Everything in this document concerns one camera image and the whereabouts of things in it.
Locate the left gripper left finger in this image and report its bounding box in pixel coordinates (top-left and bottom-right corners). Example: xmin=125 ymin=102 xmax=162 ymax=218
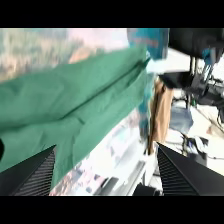
xmin=0 ymin=144 xmax=57 ymax=197

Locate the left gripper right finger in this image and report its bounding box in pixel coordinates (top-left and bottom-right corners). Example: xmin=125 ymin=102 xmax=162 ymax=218
xmin=156 ymin=142 xmax=224 ymax=197

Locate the green garment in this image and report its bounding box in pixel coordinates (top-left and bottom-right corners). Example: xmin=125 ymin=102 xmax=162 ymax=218
xmin=0 ymin=44 xmax=152 ymax=192

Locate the teal garment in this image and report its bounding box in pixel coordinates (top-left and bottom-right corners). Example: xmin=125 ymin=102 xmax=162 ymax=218
xmin=127 ymin=28 xmax=170 ymax=134

